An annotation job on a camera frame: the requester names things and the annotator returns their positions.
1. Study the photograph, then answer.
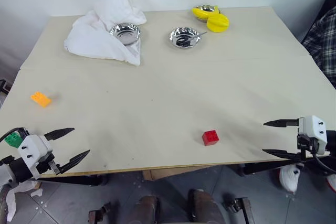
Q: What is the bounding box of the green toy brick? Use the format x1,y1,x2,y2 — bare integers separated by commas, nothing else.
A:
4,132,24,149

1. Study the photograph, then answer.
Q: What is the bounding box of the red toy brick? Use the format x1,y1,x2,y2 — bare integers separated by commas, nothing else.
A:
201,129,220,146

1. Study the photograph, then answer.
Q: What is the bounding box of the small steel spoon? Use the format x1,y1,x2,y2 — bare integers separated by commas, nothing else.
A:
183,31,208,44

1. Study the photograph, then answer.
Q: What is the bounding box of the dark rounded robot foot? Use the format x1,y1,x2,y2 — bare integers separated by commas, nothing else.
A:
187,188,226,224

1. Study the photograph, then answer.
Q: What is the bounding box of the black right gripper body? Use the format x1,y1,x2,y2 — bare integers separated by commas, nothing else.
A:
296,132,319,161

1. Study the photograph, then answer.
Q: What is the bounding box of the yellow round lid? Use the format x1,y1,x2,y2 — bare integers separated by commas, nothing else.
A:
206,13,230,34

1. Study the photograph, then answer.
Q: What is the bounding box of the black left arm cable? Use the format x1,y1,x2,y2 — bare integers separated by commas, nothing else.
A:
0,127,29,144

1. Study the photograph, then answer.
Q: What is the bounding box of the orange toy brick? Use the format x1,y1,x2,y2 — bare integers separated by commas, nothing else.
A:
30,91,53,109

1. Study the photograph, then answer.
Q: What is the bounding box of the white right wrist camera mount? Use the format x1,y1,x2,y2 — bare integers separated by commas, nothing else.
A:
298,115,328,154

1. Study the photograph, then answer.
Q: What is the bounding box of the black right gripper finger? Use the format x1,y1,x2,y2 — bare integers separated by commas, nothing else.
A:
262,119,300,128
261,148,307,161

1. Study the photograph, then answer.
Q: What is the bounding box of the steel bowl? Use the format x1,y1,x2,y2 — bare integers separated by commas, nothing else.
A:
169,26,203,49
195,4,220,22
109,23,142,46

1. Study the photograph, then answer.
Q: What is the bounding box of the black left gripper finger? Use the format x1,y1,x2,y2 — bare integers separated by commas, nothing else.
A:
59,149,91,175
43,127,76,141

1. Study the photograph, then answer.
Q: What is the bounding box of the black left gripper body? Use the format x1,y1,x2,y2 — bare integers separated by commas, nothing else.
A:
36,153,63,176

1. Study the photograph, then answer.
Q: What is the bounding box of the black table frame bar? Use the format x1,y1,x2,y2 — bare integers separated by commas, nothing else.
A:
36,174,109,187
237,158,307,178

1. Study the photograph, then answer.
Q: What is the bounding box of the white crumpled cloth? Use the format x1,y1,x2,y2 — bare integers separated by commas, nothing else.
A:
63,0,148,67

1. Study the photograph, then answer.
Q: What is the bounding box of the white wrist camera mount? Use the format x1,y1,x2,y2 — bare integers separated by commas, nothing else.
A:
17,134,55,177
298,115,328,154

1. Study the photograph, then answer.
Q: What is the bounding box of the dark object at table side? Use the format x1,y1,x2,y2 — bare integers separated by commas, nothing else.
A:
0,78,13,96

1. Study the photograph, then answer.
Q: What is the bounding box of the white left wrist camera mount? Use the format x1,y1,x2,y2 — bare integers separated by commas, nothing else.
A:
17,134,55,177

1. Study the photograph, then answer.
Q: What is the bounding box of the white shoe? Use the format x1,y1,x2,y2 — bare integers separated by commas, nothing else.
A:
278,163,305,194
325,173,336,193

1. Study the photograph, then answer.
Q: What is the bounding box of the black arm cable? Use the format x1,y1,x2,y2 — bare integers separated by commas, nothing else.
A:
0,127,29,144
312,152,336,175

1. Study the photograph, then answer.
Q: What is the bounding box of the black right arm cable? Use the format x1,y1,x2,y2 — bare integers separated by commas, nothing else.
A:
312,152,336,175

